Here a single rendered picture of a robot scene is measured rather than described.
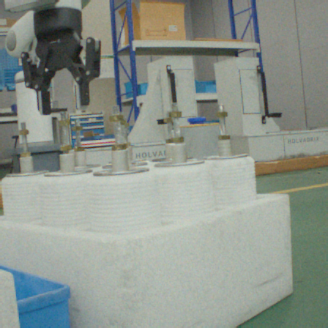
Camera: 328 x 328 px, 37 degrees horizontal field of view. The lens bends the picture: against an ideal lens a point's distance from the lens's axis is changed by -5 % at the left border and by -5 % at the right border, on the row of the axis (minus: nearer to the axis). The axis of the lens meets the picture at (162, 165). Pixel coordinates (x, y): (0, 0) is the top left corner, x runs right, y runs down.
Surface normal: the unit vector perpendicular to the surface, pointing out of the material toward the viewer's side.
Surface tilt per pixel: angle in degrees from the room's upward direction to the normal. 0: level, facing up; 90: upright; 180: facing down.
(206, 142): 90
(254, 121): 90
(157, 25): 88
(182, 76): 90
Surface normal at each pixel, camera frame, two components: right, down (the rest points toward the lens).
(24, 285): -0.71, 0.06
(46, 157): 0.43, 0.01
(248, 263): 0.73, -0.03
